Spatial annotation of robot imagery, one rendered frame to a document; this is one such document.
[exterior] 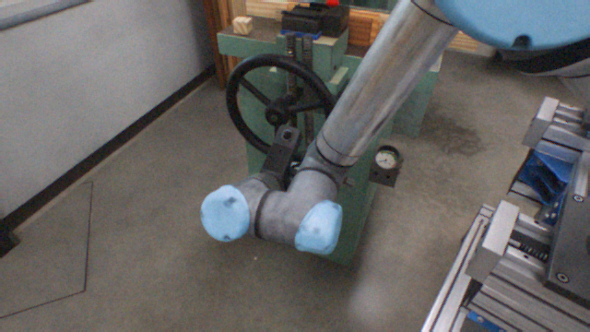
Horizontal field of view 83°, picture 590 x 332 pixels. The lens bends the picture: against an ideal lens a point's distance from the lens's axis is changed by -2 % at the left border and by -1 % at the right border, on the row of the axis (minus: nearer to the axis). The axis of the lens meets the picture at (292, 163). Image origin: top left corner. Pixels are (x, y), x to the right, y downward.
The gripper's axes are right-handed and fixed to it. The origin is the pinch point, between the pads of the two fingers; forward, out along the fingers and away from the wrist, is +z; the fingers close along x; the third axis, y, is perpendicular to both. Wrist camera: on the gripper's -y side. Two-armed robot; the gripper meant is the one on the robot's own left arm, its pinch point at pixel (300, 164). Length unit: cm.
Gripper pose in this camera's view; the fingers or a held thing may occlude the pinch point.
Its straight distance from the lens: 78.8
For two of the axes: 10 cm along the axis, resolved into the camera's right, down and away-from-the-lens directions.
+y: -2.0, 9.5, 2.2
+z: 3.4, -1.5, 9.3
